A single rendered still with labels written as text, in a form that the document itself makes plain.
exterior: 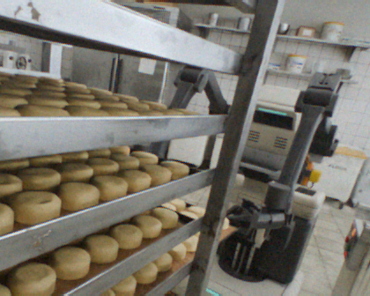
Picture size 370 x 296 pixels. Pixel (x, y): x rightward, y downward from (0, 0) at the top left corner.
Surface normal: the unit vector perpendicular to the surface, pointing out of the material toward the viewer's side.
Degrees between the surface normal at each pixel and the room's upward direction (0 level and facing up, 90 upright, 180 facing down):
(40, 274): 0
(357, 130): 90
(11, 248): 90
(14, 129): 90
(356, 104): 90
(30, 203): 0
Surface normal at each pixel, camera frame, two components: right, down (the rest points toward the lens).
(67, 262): 0.17, -0.93
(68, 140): 0.81, 0.32
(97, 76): -0.32, 0.25
